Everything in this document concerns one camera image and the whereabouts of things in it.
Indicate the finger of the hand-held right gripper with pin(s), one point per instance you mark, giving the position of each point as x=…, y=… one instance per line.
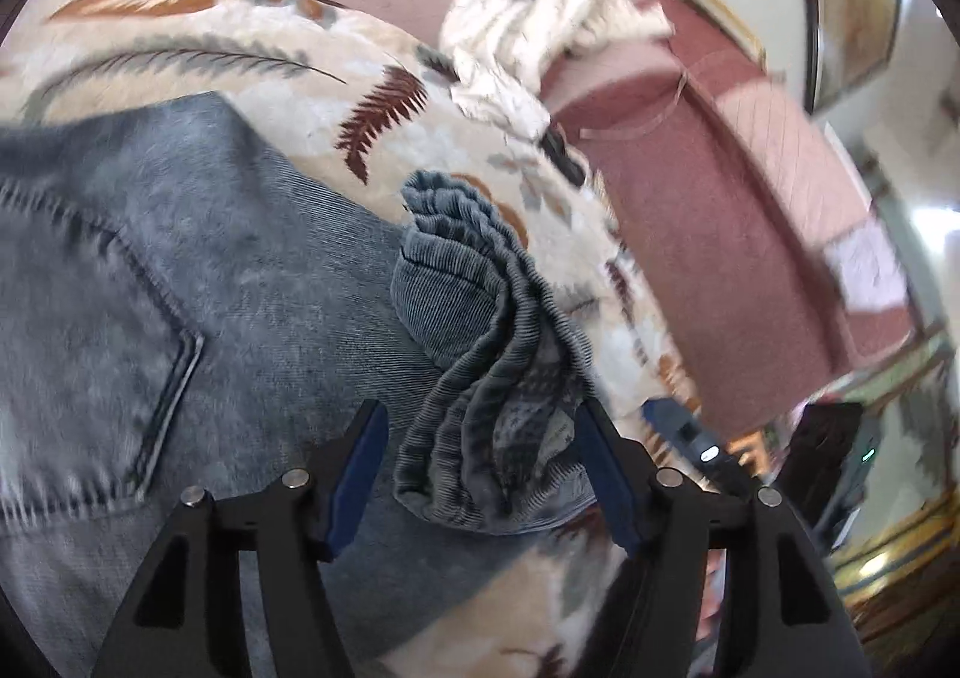
x=686, y=442

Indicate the pink maroon striped cushion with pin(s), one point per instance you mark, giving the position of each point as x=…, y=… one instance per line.
x=810, y=153

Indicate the small black object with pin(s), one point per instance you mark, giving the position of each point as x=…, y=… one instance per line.
x=564, y=157

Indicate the yellow book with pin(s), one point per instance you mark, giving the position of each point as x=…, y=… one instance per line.
x=720, y=10

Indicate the large maroon cushion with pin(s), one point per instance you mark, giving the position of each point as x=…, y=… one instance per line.
x=697, y=258

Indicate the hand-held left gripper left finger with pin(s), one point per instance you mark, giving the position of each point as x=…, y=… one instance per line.
x=356, y=483

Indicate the leaf print blanket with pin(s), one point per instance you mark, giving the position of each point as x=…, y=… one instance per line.
x=225, y=10

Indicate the white floral cloth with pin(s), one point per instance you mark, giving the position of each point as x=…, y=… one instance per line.
x=517, y=25

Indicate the blue denim pants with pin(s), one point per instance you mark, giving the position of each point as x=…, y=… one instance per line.
x=262, y=273

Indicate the gold trimmed furniture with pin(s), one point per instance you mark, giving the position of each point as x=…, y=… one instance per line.
x=915, y=498

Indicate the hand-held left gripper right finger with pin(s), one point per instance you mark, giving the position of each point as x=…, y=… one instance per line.
x=607, y=483

